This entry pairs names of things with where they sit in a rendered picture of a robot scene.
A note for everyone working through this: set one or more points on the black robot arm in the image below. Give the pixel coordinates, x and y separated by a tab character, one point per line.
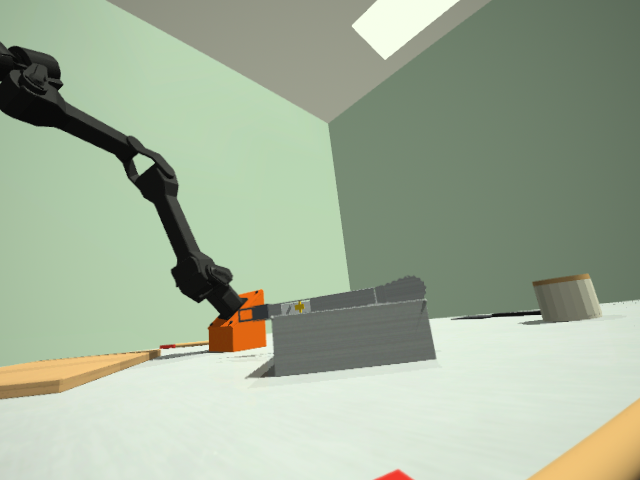
29	93

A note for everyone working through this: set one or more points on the black spatula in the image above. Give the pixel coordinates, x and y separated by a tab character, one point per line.
509	314

